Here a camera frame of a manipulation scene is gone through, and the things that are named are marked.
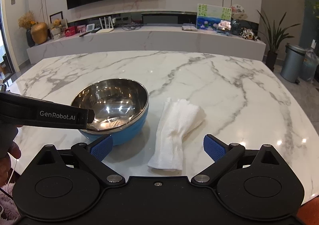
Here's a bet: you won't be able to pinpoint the white paper towel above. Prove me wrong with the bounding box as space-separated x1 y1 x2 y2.
148 98 207 172

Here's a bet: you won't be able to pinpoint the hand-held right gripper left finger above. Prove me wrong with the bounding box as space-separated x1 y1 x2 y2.
32 134 125 187

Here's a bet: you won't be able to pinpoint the gold vase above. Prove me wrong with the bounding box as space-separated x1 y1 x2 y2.
30 22 48 45

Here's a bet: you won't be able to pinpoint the blue steel bowl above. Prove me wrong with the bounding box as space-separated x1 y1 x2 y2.
70 78 149 146

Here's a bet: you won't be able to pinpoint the black and white figurines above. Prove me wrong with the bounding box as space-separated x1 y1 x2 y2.
240 28 260 41

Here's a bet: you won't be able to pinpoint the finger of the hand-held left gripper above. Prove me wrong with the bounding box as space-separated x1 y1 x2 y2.
86 109 95 130

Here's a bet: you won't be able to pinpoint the clear box of pink flowers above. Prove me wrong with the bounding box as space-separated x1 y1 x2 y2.
216 20 232 35

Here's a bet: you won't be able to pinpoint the dark glass jar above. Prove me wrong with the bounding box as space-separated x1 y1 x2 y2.
230 19 242 36

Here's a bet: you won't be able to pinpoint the white cable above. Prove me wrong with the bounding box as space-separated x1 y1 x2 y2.
0 158 18 192

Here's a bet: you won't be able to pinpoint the white router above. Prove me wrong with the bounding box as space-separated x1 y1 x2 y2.
96 16 115 34

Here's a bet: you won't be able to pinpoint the dried yellow flowers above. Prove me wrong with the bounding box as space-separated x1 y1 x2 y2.
18 11 37 30

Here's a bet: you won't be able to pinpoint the black picture frame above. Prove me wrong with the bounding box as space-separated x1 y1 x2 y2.
49 11 64 26

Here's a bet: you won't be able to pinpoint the lotus pond painting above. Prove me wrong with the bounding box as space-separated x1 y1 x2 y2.
196 4 232 31

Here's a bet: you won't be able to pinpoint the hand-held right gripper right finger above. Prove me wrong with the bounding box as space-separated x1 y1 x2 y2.
191 134 285 187

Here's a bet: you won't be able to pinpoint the tangle of dark cables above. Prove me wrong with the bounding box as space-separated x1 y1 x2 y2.
122 23 142 31

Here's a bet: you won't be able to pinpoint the clear water jug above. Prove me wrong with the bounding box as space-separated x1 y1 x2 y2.
300 40 319 82

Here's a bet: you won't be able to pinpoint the grey metal trash can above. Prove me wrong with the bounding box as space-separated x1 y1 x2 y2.
280 43 307 84

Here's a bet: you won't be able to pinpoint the potted green plant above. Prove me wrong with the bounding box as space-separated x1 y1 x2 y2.
257 9 301 72

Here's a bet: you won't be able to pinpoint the white marble media console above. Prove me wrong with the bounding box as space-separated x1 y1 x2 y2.
26 10 266 64

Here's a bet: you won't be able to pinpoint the round paper fan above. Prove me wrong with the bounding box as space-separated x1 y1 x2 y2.
230 4 250 21

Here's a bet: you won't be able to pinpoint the black media box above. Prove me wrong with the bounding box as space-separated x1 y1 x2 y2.
142 12 180 25

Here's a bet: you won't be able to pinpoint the person's left hand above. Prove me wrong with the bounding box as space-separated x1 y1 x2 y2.
0 141 22 187

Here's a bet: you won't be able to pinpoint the teddy bear bouquet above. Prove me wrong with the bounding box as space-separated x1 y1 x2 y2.
50 19 68 40

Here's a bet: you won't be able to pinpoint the dark vase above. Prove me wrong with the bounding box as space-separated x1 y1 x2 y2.
26 29 36 48

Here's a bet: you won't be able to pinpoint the pink fluffy rug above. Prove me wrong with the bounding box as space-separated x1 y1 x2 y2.
0 185 18 225

